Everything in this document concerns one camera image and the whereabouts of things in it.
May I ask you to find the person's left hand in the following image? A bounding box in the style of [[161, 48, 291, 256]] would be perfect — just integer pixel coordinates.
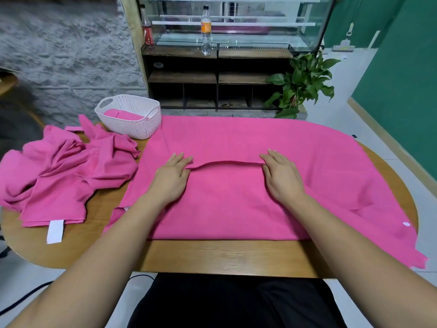
[[146, 152, 195, 208]]

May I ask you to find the person's right hand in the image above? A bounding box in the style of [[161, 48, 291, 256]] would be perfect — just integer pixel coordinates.
[[259, 148, 309, 208]]

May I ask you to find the white woven plastic basket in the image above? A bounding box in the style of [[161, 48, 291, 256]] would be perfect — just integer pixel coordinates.
[[93, 93, 163, 141]]

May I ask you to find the pink towel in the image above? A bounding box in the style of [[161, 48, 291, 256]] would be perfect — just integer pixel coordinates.
[[102, 108, 146, 123], [102, 115, 430, 270]]

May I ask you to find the pile of pink cloths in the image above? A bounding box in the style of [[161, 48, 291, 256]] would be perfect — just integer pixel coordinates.
[[0, 113, 143, 245]]

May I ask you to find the person's left forearm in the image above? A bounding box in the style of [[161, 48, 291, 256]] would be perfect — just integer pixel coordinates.
[[5, 196, 173, 328]]

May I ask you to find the person's right forearm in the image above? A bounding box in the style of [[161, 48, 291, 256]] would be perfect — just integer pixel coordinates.
[[285, 193, 437, 328]]

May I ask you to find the green potted plant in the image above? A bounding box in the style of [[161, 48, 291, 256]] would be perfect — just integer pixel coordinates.
[[264, 50, 341, 121]]

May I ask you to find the white mop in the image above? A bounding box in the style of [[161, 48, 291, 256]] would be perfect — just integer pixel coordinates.
[[332, 21, 356, 52]]

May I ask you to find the red label cola bottle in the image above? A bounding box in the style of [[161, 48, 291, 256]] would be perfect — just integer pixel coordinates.
[[141, 16, 156, 47]]

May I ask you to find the clear bottle with orange label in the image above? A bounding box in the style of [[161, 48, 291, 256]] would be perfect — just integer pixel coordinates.
[[199, 5, 214, 57]]

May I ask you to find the glass display case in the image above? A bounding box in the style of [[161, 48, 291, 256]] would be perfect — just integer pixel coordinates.
[[139, 0, 340, 54]]

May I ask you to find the small round wooden side table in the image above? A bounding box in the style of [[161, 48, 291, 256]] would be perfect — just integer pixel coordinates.
[[0, 71, 42, 128]]

